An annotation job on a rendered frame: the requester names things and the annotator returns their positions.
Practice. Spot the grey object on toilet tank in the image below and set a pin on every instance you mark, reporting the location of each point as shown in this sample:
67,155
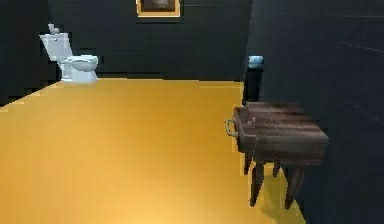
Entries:
53,29

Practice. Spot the dark wooden side table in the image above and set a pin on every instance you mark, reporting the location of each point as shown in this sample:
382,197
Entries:
280,130

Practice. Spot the pale blue toilet paper roll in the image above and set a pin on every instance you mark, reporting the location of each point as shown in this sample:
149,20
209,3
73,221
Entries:
255,61

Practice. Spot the white toilet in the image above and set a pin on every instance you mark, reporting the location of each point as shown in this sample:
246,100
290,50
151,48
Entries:
77,65

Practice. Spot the gold framed wall picture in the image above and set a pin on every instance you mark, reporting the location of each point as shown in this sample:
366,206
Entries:
158,7

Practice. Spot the black trash can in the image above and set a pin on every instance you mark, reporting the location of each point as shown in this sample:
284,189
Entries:
252,85

